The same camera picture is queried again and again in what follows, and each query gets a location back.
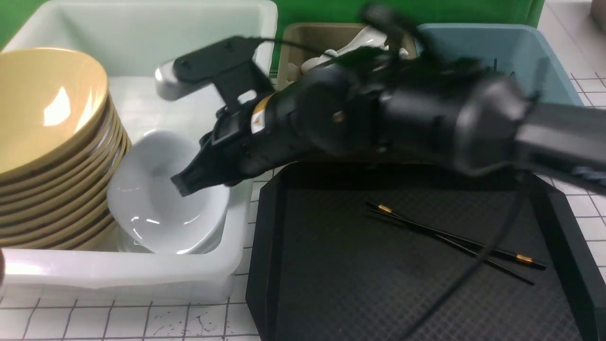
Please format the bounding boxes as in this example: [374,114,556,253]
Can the olive green spoon bin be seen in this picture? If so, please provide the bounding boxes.
[276,22,418,90]

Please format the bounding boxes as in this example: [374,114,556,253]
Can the white dishes in tub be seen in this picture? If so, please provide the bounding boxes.
[117,223,224,254]

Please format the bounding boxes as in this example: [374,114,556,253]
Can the pile of white spoons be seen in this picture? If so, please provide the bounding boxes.
[300,26,389,74]

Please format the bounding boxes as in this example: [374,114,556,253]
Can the large white plastic tub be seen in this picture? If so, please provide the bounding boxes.
[1,0,278,308]

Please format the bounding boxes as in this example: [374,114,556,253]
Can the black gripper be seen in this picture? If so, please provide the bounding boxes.
[171,90,322,197]

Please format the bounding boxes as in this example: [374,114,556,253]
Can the black cable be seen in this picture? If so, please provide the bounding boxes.
[402,175,531,341]

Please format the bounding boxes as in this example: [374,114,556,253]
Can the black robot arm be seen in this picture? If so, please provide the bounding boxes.
[171,2,605,196]

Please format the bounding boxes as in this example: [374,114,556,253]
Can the black chopstick gold band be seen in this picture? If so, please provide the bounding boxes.
[365,201,547,270]

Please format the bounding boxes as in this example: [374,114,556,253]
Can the stack of yellow bowls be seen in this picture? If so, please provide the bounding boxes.
[0,47,131,251]

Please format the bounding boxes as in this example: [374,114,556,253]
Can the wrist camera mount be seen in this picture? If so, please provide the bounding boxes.
[154,36,274,113]

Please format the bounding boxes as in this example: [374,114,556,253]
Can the black serving tray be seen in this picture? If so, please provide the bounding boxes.
[245,162,605,341]

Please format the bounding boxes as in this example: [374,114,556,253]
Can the blue chopstick bin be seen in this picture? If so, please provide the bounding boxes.
[419,23,583,106]

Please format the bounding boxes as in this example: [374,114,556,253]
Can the green backdrop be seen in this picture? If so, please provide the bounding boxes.
[0,0,544,72]

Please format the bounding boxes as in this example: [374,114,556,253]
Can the white square side dish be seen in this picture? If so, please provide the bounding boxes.
[107,130,230,255]

